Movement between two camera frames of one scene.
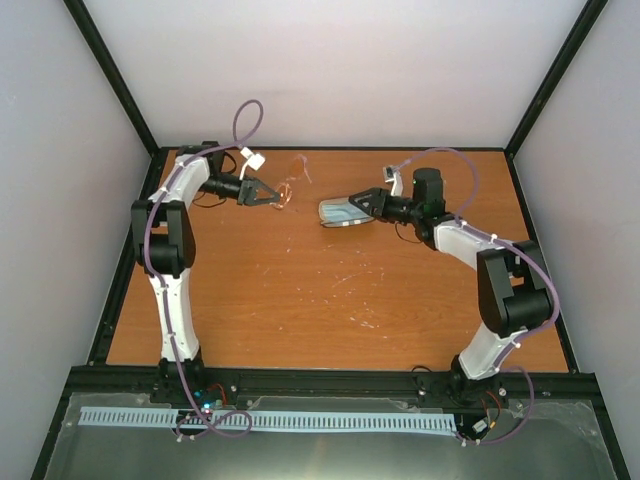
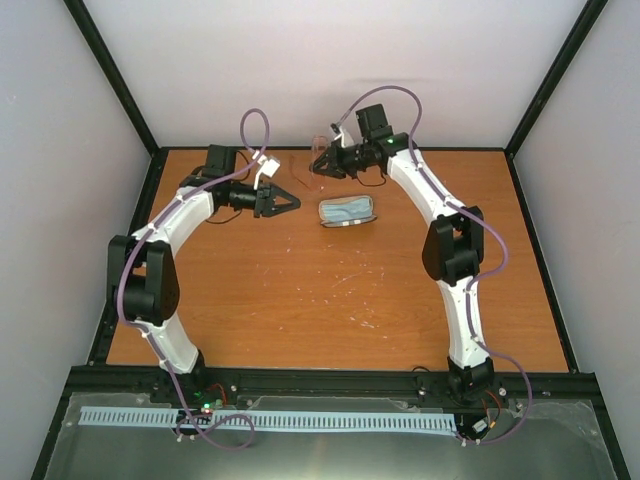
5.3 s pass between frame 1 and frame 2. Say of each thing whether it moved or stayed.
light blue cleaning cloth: stayed
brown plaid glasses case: stayed
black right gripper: moved
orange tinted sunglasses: moved
